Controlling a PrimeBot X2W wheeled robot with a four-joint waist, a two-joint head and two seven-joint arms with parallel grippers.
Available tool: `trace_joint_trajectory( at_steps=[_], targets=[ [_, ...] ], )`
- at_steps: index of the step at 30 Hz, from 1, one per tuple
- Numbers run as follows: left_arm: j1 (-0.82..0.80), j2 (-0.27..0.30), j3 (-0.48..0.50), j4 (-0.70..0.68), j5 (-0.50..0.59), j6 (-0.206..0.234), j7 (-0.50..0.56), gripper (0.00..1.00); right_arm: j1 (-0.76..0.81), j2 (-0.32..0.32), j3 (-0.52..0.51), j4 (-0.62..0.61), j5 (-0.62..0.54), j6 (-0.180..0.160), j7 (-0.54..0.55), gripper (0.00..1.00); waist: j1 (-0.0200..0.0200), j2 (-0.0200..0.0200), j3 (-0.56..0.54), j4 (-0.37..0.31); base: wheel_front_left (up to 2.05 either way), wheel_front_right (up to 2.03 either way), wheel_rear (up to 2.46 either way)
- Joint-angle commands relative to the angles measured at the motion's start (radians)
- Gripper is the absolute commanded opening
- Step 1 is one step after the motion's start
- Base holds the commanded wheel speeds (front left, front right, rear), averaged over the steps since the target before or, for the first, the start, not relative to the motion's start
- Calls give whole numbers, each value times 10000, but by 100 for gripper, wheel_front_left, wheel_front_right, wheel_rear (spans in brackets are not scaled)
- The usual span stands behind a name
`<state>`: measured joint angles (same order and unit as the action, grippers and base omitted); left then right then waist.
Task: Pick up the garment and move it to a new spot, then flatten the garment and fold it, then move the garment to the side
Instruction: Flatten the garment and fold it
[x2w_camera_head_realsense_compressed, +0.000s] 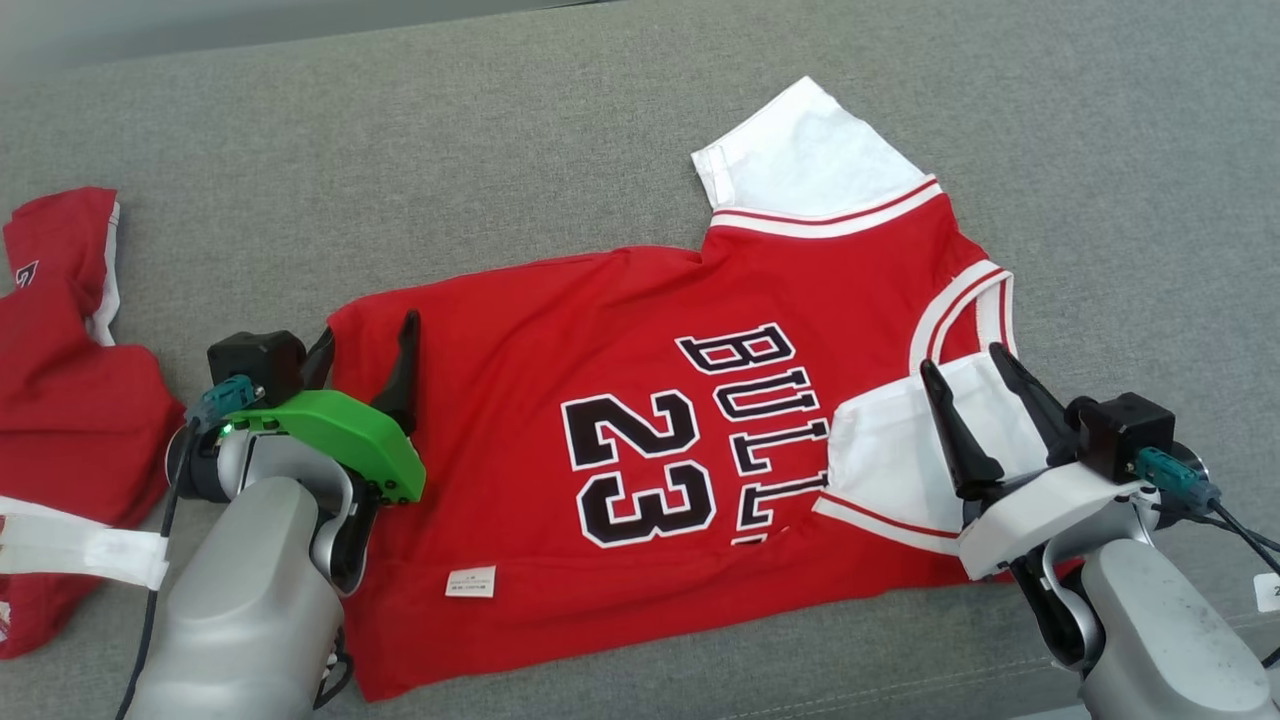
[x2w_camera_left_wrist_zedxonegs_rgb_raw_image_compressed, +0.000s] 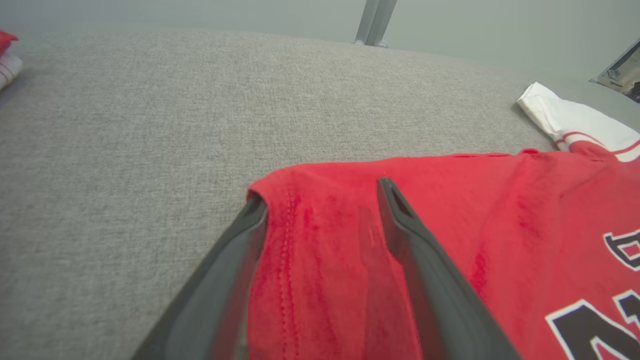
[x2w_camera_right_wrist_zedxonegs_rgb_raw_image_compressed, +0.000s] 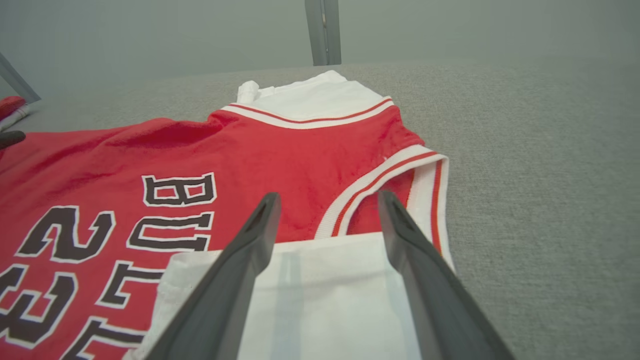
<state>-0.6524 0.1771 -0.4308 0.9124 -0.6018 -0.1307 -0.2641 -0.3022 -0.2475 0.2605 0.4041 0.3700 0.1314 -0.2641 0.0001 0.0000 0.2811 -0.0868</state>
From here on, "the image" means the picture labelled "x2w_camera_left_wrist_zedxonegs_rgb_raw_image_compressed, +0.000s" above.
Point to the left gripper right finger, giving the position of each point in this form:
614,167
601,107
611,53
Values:
440,300

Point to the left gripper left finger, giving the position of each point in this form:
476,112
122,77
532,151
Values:
215,300

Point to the red jersey with black number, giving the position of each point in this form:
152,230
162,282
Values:
500,225

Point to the red shorts with white trim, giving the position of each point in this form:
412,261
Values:
6,60

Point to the grey fabric sofa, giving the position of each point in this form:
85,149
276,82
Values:
150,150

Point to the dark framed panel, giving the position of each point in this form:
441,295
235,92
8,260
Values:
625,75

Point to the grey vertical post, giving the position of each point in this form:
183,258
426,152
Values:
375,20

